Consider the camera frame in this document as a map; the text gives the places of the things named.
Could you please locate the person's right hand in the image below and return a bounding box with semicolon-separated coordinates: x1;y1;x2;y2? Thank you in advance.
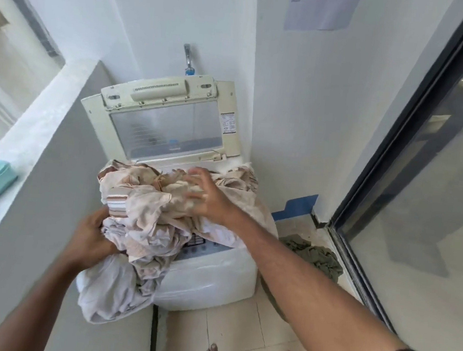
183;166;240;226

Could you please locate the person's left hand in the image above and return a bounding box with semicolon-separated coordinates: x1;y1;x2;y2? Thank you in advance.
60;204;128;272

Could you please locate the beige striped bed sheet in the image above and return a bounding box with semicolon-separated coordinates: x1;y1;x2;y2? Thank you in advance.
73;151;284;337

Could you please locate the person's left forearm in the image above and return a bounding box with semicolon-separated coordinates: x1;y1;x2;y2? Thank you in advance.
0;244;92;351

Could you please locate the person's right forearm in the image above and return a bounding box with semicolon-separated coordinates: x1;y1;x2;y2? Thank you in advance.
214;209;416;351

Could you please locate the cream washing machine lid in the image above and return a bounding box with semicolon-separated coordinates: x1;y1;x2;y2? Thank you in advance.
77;67;247;171

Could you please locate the white top-load washing machine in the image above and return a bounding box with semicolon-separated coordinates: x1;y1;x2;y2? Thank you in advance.
76;149;266;317

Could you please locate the blue tape strip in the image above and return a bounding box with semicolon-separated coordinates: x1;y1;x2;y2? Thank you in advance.
271;191;319;224

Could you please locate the metal water tap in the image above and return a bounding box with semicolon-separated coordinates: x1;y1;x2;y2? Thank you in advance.
182;43;197;76

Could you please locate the olive green cloth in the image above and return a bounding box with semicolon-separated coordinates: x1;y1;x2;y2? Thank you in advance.
257;232;346;324

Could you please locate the black framed sliding glass door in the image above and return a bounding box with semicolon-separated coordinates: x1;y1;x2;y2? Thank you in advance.
321;0;463;338

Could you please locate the white paper notice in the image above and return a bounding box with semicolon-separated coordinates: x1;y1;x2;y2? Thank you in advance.
283;0;363;36

